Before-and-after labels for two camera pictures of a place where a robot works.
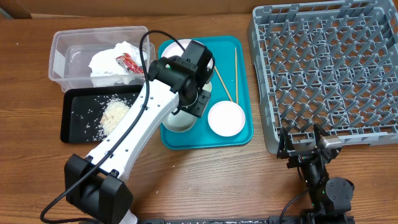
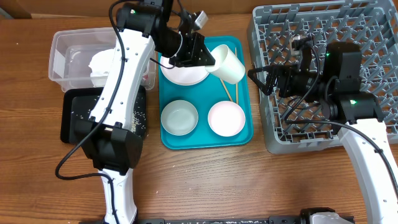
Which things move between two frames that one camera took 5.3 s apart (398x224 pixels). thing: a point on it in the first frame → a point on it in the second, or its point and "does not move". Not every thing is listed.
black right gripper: [286, 151] → [285, 72]
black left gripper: [199, 107] → [195, 45]
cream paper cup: [208, 86] → [227, 67]
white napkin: [104, 68] does not move
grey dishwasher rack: [333, 64] does not move
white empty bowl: [226, 118] does not move
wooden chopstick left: [223, 84] does not move
